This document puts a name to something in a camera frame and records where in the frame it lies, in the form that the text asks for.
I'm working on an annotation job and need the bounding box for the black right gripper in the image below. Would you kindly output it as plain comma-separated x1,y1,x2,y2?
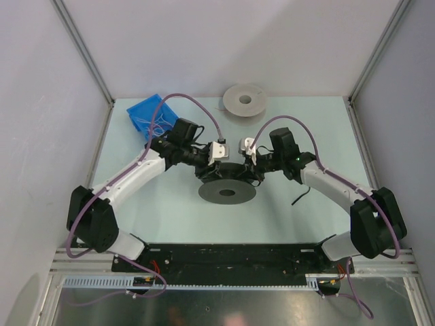
236,149,284,182

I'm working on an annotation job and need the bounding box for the black filament spool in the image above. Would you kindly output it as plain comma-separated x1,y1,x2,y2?
195,162,256,205

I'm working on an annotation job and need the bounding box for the black cable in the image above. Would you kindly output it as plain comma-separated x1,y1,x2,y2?
291,185,313,206

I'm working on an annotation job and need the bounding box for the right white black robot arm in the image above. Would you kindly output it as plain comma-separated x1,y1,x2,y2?
239,128,407,272

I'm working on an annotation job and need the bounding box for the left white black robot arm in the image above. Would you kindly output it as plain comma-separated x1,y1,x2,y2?
67,118,226,272

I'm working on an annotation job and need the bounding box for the white perforated filament spool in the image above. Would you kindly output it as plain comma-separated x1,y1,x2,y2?
222,84,268,126

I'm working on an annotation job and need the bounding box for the blue plastic bin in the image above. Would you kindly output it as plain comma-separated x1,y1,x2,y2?
126,94,178,141

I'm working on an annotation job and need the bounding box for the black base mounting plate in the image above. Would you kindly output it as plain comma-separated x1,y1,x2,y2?
111,243,347,285

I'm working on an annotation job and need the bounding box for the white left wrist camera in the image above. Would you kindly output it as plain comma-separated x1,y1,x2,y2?
208,141,229,166

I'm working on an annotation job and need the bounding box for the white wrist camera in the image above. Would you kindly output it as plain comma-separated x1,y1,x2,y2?
208,141,229,166
239,137,257,165

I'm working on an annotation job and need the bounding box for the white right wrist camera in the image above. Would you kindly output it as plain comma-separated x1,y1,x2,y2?
239,137,257,165

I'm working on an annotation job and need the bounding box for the bundle of thin wires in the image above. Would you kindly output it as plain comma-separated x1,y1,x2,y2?
135,113,176,137

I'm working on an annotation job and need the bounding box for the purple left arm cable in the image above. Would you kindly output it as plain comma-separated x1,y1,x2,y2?
65,92,227,307

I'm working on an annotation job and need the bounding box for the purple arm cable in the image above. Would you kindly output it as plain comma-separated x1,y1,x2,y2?
65,92,227,307
249,115,402,321

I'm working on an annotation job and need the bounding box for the grey slotted cable duct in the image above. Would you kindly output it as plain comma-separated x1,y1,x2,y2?
63,275,339,291

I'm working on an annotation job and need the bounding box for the aluminium frame post left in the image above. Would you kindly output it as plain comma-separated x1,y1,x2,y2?
50,0,114,105

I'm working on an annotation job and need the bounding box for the aluminium frame post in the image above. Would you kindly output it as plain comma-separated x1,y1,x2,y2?
50,0,114,105
348,0,414,103

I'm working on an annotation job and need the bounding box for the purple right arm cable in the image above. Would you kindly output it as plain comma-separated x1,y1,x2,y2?
249,115,402,321

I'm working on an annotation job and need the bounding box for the aluminium frame post right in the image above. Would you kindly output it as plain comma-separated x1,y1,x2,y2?
348,0,414,103

